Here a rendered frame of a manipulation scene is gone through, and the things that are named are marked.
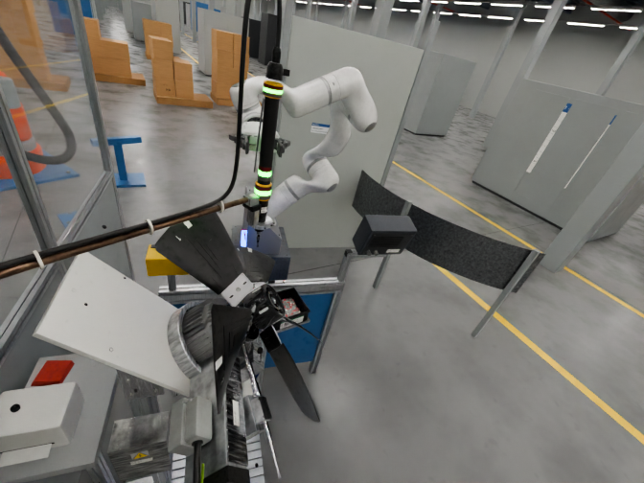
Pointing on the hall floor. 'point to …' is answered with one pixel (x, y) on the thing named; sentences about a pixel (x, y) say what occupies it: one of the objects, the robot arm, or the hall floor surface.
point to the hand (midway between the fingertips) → (264, 149)
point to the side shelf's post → (101, 471)
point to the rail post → (325, 332)
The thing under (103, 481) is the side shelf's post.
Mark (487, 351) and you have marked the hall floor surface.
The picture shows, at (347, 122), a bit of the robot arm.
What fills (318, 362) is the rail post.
